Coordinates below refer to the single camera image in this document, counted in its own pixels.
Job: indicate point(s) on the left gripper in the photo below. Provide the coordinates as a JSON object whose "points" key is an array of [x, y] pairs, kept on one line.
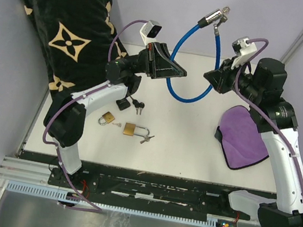
{"points": [[158, 63]]}

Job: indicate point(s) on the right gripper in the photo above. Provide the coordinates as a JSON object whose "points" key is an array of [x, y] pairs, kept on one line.
{"points": [[220, 78]]}

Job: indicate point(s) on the blue cable lock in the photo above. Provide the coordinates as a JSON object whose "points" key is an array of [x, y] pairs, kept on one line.
{"points": [[211, 18]]}

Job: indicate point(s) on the silver cable lock keys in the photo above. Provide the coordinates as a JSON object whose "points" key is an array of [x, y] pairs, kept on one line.
{"points": [[224, 15]]}

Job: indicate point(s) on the long-shackle brass padlock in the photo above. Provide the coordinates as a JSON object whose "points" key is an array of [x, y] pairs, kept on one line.
{"points": [[131, 129]]}

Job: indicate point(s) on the small silver key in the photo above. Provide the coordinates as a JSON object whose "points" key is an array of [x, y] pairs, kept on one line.
{"points": [[117, 124]]}

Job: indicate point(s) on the small brass padlock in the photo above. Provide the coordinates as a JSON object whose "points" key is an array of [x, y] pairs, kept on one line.
{"points": [[106, 119]]}

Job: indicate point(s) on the long padlock keys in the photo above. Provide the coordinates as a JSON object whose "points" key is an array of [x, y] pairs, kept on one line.
{"points": [[146, 139]]}

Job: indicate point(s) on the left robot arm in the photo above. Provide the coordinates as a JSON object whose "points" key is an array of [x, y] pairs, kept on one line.
{"points": [[66, 116]]}

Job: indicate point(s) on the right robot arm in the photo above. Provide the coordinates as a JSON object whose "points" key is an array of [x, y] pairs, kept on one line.
{"points": [[276, 122]]}

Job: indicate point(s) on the purple cloth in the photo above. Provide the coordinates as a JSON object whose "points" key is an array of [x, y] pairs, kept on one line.
{"points": [[241, 144]]}

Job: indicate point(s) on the black floral plush pillow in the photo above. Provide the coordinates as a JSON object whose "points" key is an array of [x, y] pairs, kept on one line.
{"points": [[77, 39]]}

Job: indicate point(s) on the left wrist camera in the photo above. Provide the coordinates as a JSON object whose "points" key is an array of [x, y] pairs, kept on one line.
{"points": [[149, 31]]}

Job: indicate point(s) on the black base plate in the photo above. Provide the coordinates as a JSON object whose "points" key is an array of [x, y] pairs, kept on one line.
{"points": [[203, 197]]}

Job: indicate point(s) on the blue cable duct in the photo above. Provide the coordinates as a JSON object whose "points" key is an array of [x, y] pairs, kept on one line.
{"points": [[120, 204]]}

